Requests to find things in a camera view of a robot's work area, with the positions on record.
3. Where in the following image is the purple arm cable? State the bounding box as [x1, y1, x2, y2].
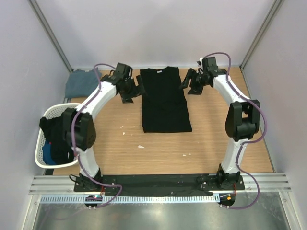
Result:
[199, 52, 268, 210]
[71, 63, 123, 208]

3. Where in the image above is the white laundry basket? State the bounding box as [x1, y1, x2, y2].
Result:
[35, 103, 80, 169]

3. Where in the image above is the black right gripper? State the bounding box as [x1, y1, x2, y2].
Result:
[178, 69, 208, 96]

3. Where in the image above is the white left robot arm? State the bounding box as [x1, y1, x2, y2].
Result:
[62, 63, 145, 192]

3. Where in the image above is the slotted cable duct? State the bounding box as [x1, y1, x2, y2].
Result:
[40, 194, 220, 205]

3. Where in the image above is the black clothes pile in basket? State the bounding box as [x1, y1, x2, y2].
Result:
[39, 115, 74, 165]

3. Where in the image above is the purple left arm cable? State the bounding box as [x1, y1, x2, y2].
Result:
[71, 63, 123, 208]

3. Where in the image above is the blue garment in basket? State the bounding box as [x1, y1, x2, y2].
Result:
[42, 141, 56, 165]

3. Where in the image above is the black t-shirt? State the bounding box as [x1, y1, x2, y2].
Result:
[140, 67, 192, 133]

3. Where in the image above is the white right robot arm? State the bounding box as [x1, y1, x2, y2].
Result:
[180, 55, 260, 190]

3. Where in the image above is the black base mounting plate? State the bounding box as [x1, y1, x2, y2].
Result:
[73, 173, 245, 197]

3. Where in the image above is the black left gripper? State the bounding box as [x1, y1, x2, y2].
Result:
[120, 76, 147, 104]

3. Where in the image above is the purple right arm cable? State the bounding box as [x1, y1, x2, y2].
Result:
[199, 52, 268, 210]

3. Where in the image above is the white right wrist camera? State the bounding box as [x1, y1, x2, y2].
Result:
[197, 57, 203, 67]

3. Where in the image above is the folded teal t-shirt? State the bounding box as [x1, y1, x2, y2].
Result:
[65, 69, 98, 98]

